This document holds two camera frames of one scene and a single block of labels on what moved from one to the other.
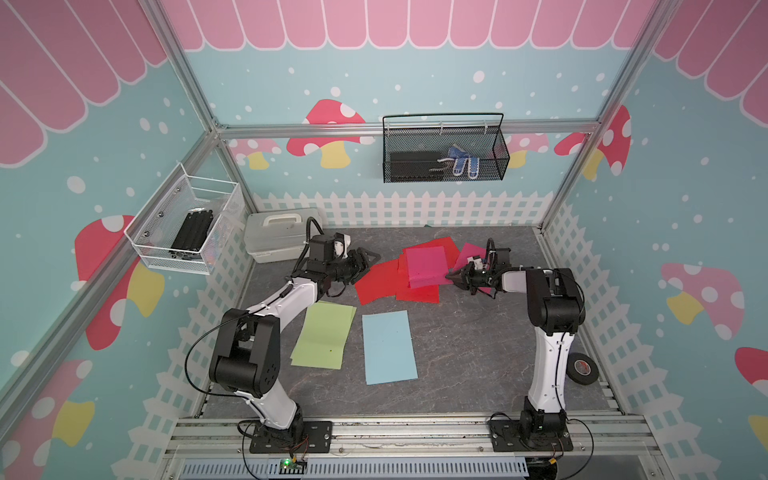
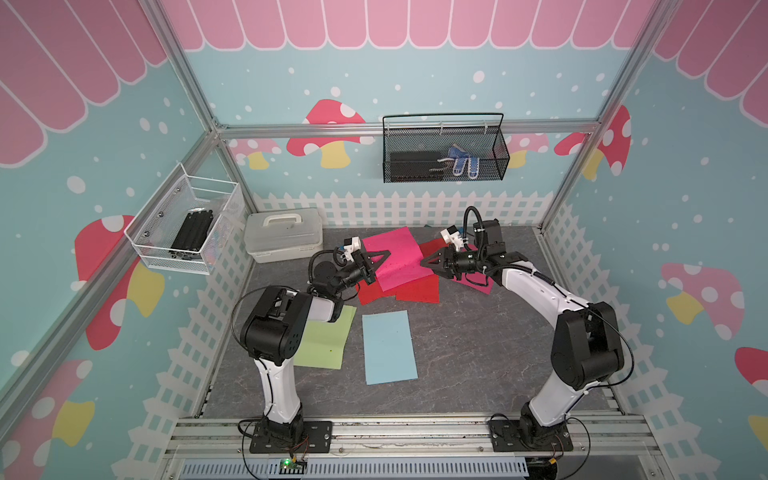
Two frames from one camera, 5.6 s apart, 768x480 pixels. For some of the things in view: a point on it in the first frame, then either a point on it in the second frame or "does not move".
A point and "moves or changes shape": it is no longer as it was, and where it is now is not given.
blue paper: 388,346 does not move
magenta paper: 426,266 moves or changes shape
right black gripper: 466,278 → 446,262
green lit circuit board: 288,466 does not move
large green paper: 322,340 does not move
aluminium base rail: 216,447 does not move
